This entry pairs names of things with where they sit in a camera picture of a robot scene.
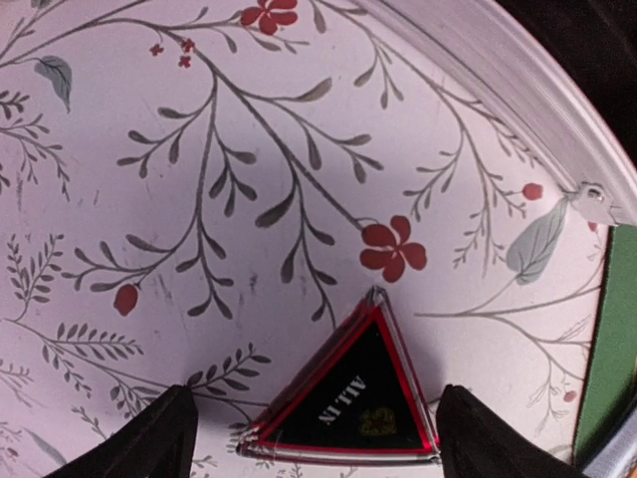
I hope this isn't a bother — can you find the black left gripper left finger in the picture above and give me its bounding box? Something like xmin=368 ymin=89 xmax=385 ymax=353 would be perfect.
xmin=48 ymin=385 xmax=198 ymax=478

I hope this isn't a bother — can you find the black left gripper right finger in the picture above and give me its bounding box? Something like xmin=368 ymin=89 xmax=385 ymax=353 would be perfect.
xmin=436 ymin=384 xmax=583 ymax=478

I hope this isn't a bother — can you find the black triangular all-in marker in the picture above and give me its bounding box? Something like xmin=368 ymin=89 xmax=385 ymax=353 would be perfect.
xmin=236 ymin=286 xmax=440 ymax=466

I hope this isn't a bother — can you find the round green poker mat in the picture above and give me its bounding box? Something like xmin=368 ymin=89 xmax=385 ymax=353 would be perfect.
xmin=573 ymin=226 xmax=636 ymax=466

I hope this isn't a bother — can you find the aluminium poker chip case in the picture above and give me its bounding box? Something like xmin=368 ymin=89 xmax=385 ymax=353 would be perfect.
xmin=359 ymin=1 xmax=636 ymax=225

